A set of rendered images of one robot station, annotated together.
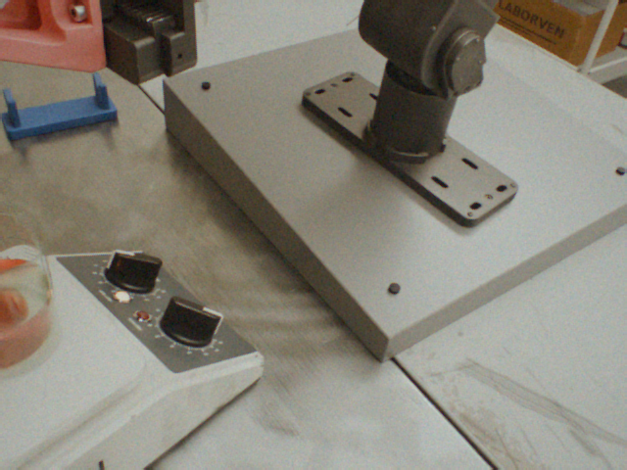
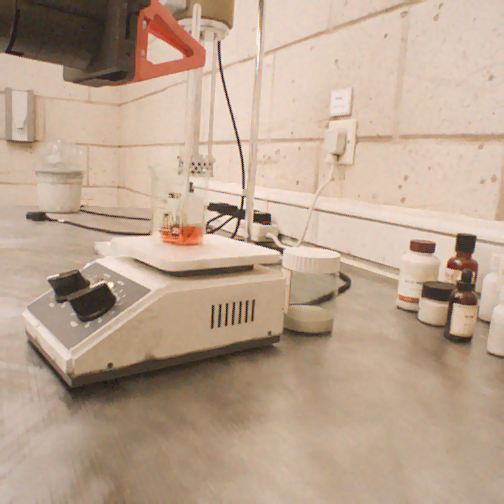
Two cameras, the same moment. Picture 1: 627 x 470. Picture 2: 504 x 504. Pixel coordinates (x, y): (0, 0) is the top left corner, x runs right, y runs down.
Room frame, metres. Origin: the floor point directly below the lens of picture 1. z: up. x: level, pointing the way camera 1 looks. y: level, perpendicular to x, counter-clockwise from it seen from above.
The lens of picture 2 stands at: (0.61, 0.31, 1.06)
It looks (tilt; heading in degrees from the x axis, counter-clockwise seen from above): 10 degrees down; 193
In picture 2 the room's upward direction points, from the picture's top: 4 degrees clockwise
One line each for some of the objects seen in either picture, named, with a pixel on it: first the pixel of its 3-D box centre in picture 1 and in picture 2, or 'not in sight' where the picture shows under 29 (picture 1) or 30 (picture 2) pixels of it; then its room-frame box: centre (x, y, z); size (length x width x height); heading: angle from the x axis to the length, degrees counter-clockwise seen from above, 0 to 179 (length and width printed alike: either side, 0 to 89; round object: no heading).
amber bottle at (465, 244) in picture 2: not in sight; (461, 271); (-0.06, 0.43, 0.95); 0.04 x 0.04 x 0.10
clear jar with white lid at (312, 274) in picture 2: not in sight; (308, 289); (0.10, 0.25, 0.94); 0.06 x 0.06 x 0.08
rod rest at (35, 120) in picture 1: (58, 104); not in sight; (0.51, 0.25, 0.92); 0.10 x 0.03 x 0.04; 125
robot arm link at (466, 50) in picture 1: (428, 42); not in sight; (0.46, -0.07, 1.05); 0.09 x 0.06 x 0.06; 44
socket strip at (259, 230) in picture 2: not in sight; (231, 221); (-0.61, -0.03, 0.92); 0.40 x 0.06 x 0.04; 41
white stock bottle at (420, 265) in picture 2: not in sight; (418, 274); (-0.03, 0.38, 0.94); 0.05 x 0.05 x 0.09
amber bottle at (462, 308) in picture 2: not in sight; (463, 303); (0.07, 0.41, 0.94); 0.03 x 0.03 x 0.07
